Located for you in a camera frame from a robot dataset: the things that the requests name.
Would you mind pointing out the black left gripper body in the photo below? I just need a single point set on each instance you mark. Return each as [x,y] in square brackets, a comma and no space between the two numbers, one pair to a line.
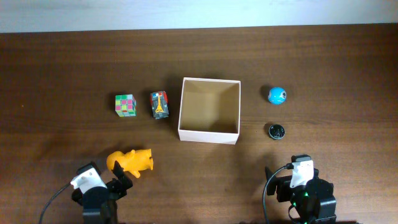
[115,185]

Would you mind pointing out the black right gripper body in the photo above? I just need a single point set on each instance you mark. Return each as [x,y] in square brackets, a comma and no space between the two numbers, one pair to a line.
[283,186]

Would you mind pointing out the orange toy hippo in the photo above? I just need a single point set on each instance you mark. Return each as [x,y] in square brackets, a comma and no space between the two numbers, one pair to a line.
[133,161]

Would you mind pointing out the pastel puzzle cube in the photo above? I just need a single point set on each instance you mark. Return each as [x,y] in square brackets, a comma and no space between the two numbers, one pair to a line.
[125,105]

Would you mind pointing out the grey red toy truck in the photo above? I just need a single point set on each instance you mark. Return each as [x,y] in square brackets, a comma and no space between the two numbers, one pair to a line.
[159,104]

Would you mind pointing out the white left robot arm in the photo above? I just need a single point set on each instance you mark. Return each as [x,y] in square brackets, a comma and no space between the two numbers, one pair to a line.
[99,199]

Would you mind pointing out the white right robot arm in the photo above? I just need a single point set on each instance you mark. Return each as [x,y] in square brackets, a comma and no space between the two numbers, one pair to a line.
[314,201]

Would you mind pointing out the black round disc toy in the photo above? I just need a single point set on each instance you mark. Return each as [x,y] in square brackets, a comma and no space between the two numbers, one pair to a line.
[276,131]

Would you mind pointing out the blue toy ball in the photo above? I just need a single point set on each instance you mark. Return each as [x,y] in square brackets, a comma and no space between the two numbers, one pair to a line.
[277,95]

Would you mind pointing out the open white cardboard box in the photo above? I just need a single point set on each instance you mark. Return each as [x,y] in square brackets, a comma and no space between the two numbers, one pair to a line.
[210,110]

